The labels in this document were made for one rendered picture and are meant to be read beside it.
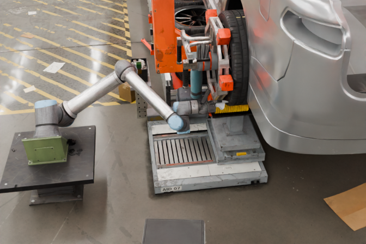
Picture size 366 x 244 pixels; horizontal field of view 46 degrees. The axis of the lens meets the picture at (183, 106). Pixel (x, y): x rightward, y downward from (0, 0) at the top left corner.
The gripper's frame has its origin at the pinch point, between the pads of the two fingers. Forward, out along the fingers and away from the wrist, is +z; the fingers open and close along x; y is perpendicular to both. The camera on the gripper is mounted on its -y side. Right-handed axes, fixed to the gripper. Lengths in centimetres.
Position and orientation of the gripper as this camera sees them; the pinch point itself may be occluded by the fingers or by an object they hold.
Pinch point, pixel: (226, 101)
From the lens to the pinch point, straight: 298.9
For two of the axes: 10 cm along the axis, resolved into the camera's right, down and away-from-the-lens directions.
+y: 1.0, 9.8, -1.8
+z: 9.9, -0.8, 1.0
